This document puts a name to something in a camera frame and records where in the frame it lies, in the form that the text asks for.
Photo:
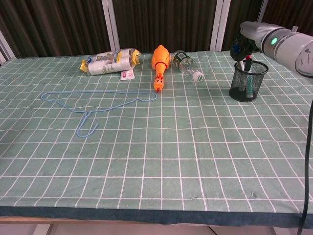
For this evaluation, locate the small white red card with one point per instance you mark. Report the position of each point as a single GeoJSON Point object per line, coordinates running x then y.
{"type": "Point", "coordinates": [127, 75]}

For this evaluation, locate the thin white frame post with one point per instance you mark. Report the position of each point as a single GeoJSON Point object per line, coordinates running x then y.
{"type": "Point", "coordinates": [262, 9]}

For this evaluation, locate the orange rubber chicken toy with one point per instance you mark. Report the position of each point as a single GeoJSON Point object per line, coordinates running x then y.
{"type": "Point", "coordinates": [160, 60]}

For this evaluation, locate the white partition frame post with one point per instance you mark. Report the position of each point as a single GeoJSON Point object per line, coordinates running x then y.
{"type": "Point", "coordinates": [111, 24]}
{"type": "Point", "coordinates": [220, 24]}
{"type": "Point", "coordinates": [5, 49]}

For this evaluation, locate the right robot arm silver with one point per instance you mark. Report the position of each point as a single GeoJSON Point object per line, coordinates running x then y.
{"type": "Point", "coordinates": [288, 46]}

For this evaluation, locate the green checked tablecloth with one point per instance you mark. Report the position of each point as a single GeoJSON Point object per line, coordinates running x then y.
{"type": "Point", "coordinates": [171, 147]}

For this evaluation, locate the blue marker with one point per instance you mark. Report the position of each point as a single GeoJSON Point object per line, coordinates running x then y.
{"type": "Point", "coordinates": [241, 65]}

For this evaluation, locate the black mesh pen holder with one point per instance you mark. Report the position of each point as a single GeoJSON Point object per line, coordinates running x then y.
{"type": "Point", "coordinates": [259, 77]}

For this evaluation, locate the red marker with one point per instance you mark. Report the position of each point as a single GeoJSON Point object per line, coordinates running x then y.
{"type": "Point", "coordinates": [248, 58]}

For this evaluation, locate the clear plastic water bottle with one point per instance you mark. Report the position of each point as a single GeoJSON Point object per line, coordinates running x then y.
{"type": "Point", "coordinates": [185, 64]}

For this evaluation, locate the plastic-wrapped paper roll pack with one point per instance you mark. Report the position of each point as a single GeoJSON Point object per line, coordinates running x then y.
{"type": "Point", "coordinates": [107, 64]}

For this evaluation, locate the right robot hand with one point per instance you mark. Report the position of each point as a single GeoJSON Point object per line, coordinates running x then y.
{"type": "Point", "coordinates": [249, 34]}

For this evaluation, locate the dark brown slatted curtain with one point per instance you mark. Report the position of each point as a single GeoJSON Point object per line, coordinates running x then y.
{"type": "Point", "coordinates": [166, 22]}

